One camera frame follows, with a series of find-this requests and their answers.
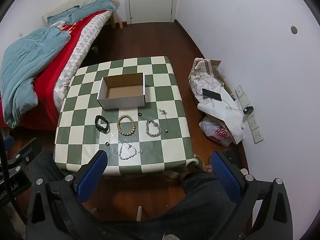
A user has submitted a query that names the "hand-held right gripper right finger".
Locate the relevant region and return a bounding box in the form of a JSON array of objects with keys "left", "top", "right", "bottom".
[{"left": 210, "top": 151, "right": 293, "bottom": 240}]

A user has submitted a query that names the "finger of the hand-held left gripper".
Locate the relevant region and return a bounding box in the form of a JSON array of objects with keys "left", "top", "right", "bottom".
[
  {"left": 3, "top": 135, "right": 15, "bottom": 153},
  {"left": 7, "top": 137, "right": 43, "bottom": 175}
]

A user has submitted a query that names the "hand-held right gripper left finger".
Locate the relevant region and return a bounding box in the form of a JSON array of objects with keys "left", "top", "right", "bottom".
[{"left": 25, "top": 150, "right": 108, "bottom": 240}]

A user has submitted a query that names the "black wristband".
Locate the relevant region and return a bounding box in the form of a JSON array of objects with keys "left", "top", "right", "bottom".
[{"left": 95, "top": 115, "right": 110, "bottom": 133}]

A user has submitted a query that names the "wooden bead bracelet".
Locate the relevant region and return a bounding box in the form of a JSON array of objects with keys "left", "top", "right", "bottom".
[{"left": 117, "top": 114, "right": 137, "bottom": 137}]

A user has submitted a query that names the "thick silver chain bracelet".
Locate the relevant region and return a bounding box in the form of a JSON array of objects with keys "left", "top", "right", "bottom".
[{"left": 145, "top": 119, "right": 161, "bottom": 138}]

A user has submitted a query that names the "thin silver pendant necklace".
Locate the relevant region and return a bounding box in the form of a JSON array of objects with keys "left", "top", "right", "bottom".
[{"left": 157, "top": 108, "right": 170, "bottom": 133}]

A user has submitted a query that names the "white cardboard box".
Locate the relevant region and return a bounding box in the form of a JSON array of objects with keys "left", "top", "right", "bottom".
[{"left": 97, "top": 72, "right": 146, "bottom": 110}]

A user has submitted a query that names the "black bag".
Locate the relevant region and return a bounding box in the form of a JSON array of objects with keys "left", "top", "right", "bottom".
[{"left": 220, "top": 150, "right": 243, "bottom": 170}]

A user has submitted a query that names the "white red print plastic bag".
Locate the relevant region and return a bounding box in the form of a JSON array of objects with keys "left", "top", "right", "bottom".
[{"left": 199, "top": 116, "right": 234, "bottom": 147}]

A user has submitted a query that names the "white patterned tote bag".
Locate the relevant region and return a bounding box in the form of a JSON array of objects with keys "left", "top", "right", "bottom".
[{"left": 197, "top": 82, "right": 248, "bottom": 144}]

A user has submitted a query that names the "green white checkered tablecloth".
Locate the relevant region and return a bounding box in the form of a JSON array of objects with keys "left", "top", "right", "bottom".
[{"left": 53, "top": 56, "right": 203, "bottom": 177}]

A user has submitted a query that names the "large light blue blanket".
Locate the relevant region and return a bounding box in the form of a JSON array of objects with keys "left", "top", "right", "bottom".
[{"left": 0, "top": 27, "right": 72, "bottom": 128}]

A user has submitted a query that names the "black smartphone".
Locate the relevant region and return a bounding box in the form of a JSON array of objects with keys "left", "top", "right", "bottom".
[{"left": 202, "top": 88, "right": 222, "bottom": 102}]

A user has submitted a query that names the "floral fabric bag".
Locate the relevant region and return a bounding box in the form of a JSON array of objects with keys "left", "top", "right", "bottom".
[{"left": 188, "top": 58, "right": 225, "bottom": 105}]

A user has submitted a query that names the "grey white diamond pattern sheet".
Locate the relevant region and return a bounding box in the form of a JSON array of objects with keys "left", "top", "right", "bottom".
[{"left": 54, "top": 11, "right": 113, "bottom": 110}]

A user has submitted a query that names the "brown cardboard box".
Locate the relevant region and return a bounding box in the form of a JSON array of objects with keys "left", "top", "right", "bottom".
[{"left": 210, "top": 59, "right": 234, "bottom": 98}]

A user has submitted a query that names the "folded light blue blanket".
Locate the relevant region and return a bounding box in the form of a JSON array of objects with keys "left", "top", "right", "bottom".
[{"left": 47, "top": 0, "right": 118, "bottom": 27}]

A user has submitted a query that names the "white door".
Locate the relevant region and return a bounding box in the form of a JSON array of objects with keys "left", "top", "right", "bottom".
[{"left": 124, "top": 0, "right": 178, "bottom": 25}]

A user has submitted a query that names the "silver ball chain necklace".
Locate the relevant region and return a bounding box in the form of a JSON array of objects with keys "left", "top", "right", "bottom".
[{"left": 118, "top": 141, "right": 138, "bottom": 160}]

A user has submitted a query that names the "white wall power outlet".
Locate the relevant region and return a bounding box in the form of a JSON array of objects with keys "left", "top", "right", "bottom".
[
  {"left": 246, "top": 114, "right": 258, "bottom": 130},
  {"left": 251, "top": 127, "right": 264, "bottom": 144}
]

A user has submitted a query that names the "white charging cable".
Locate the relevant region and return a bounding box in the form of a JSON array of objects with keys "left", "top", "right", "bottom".
[{"left": 200, "top": 90, "right": 248, "bottom": 112}]

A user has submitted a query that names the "white wall switch plate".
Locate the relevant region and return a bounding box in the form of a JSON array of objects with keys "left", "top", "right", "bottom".
[
  {"left": 239, "top": 95, "right": 252, "bottom": 108},
  {"left": 235, "top": 84, "right": 247, "bottom": 98}
]

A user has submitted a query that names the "wooden bed frame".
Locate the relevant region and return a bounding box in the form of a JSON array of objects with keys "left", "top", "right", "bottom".
[{"left": 0, "top": 0, "right": 119, "bottom": 130}]

